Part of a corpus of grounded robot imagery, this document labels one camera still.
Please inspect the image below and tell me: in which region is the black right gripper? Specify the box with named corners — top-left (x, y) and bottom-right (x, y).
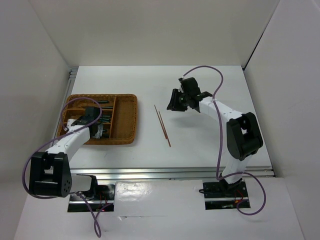
top-left (166, 88), bottom-right (190, 112)

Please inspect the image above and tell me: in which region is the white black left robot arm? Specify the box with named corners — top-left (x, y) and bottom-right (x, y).
top-left (28, 106), bottom-right (103, 199)

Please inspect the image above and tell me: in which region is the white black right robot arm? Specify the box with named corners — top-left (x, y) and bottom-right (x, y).
top-left (167, 77), bottom-right (263, 196)

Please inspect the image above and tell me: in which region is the wicker cutlery tray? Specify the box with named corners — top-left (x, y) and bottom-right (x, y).
top-left (61, 94), bottom-right (138, 145)

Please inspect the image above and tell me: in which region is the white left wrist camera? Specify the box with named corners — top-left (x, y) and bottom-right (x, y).
top-left (62, 118), bottom-right (76, 132)

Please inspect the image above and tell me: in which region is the aluminium frame rail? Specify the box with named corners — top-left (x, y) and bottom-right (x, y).
top-left (69, 166), bottom-right (276, 181)

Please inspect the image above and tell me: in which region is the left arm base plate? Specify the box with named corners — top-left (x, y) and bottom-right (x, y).
top-left (67, 183), bottom-right (116, 213)

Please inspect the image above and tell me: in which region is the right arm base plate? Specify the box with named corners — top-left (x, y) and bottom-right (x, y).
top-left (198, 181), bottom-right (251, 210)

